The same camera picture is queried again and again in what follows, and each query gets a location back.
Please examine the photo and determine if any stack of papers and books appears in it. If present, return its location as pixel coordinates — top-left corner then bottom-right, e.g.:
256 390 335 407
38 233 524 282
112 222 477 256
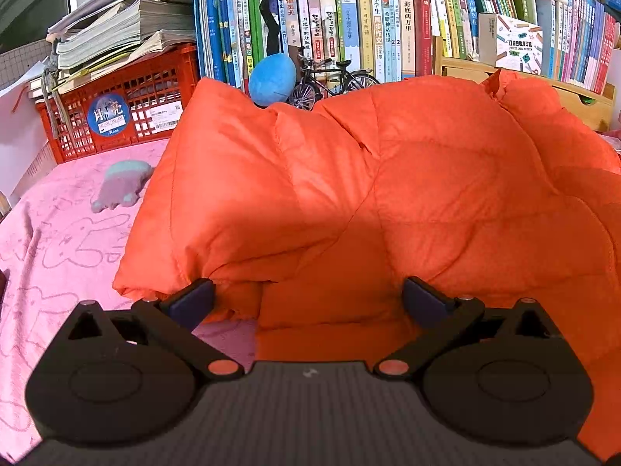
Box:
26 0 195 101

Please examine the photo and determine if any row of upright books left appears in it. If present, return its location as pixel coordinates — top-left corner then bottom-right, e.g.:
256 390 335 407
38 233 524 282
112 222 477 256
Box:
193 0 434 90

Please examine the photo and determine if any small grey plush toy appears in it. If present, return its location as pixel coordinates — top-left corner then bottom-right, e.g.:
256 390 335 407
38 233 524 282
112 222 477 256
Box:
92 160 154 214

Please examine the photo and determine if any blue plush ball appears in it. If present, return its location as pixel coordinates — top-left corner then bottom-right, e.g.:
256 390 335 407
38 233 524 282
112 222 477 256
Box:
248 54 297 107

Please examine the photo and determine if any miniature black bicycle model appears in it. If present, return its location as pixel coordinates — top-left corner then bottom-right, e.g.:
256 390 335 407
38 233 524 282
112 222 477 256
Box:
286 54 380 111

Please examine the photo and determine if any pink bunny print blanket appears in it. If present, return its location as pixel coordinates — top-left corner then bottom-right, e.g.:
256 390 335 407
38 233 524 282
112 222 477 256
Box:
0 138 258 464

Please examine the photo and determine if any red plastic crate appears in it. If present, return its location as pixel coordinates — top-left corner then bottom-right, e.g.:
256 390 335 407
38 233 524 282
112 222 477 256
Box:
36 43 200 164

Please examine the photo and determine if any orange down jacket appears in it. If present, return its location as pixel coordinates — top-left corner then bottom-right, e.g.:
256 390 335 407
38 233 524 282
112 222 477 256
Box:
114 71 620 459

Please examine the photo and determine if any row of upright books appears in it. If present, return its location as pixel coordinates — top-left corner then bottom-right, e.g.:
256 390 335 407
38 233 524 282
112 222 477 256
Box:
432 0 620 94
193 0 434 90

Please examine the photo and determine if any wooden desk drawer organizer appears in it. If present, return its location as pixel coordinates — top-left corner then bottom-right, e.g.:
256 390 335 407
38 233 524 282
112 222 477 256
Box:
433 37 617 132

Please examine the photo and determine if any row of upright books right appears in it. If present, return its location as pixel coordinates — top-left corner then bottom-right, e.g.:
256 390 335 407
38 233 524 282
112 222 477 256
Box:
432 0 620 94

